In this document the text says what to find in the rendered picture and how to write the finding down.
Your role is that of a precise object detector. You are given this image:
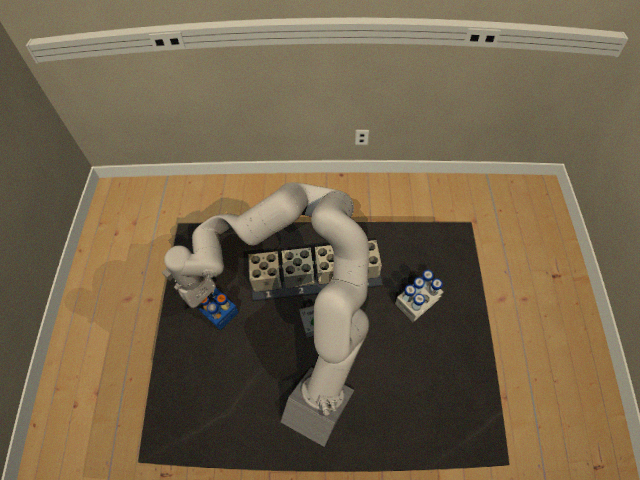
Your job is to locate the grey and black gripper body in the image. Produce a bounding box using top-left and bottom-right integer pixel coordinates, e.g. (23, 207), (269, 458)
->
(178, 277), (216, 308)

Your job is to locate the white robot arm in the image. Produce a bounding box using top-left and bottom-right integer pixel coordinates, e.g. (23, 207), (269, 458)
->
(162, 182), (369, 415)

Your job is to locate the blue tube rack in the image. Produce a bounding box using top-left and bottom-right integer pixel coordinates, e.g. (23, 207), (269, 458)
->
(199, 288), (239, 330)

